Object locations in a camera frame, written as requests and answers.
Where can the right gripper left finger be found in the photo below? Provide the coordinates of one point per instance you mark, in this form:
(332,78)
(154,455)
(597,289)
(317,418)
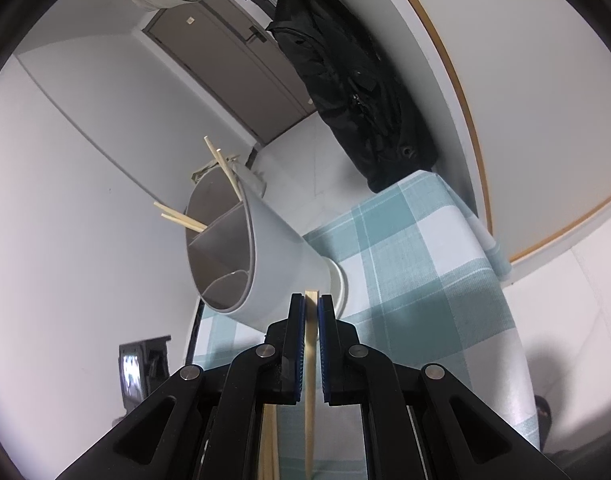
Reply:
(205,424)

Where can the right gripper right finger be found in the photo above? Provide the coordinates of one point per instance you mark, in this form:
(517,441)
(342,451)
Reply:
(420,423)

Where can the wooden chopstick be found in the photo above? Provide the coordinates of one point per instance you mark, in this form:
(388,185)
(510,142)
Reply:
(310,335)
(177,214)
(212,149)
(194,227)
(222,161)

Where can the wooden chopsticks on cloth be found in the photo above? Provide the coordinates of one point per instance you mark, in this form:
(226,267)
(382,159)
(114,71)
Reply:
(268,459)

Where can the teal plaid tablecloth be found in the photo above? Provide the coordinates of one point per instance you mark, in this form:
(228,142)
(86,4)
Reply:
(424,286)

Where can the white utensil holder cup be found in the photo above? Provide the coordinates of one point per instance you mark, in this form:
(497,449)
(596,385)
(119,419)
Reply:
(248,262)

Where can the white sack with cloth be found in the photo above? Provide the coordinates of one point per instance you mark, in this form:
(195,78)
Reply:
(240,170)

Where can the grey brown door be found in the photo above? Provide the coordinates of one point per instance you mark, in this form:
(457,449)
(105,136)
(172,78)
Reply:
(233,57)

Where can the black hanging backpack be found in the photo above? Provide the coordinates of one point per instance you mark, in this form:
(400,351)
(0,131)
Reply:
(355,90)

